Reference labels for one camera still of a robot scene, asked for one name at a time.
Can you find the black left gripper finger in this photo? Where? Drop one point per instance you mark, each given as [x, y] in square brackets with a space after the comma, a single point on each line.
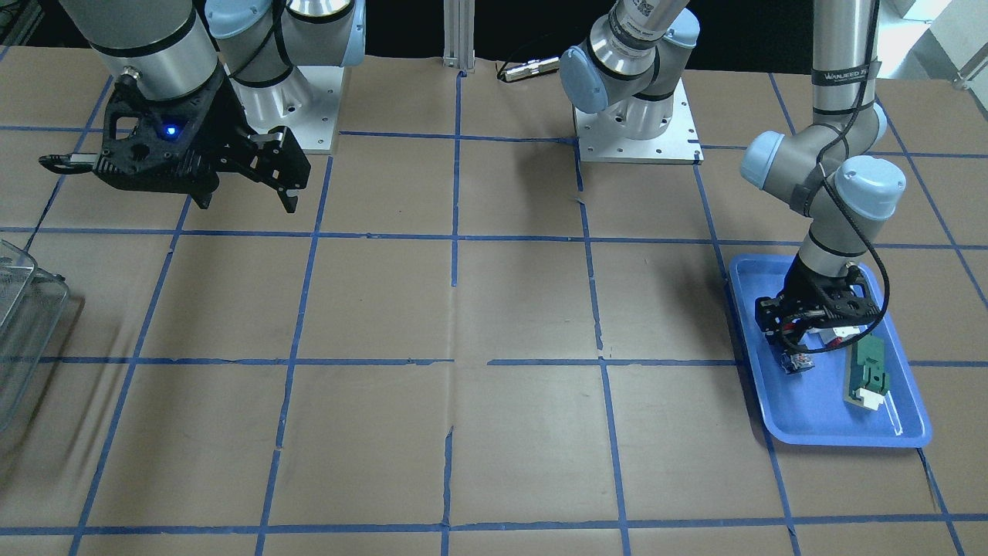
[793, 338]
[771, 319]

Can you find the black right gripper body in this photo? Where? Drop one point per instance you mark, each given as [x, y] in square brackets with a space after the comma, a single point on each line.
[221, 117]

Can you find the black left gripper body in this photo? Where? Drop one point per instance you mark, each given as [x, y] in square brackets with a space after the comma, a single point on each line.
[803, 276]

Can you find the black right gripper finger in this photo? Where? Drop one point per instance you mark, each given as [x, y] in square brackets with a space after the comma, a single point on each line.
[275, 159]
[202, 191]

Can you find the red push button switch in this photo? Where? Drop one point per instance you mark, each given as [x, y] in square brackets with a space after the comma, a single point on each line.
[794, 362]

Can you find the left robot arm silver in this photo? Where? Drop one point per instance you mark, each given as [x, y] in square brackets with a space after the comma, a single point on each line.
[629, 66]

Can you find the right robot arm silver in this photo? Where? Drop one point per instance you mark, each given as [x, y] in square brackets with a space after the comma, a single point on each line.
[176, 46]

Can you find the blue plastic tray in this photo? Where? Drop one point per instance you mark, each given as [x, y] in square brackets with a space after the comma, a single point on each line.
[808, 408]

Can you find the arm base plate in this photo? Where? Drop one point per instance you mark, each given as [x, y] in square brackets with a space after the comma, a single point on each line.
[679, 143]
[307, 101]

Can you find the green limit switch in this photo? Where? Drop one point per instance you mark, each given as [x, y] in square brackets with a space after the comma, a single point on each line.
[866, 382]

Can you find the aluminium profile post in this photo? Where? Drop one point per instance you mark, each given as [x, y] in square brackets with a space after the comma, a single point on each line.
[459, 18]

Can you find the silver cable connector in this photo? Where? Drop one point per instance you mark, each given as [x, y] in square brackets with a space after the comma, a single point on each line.
[528, 70]

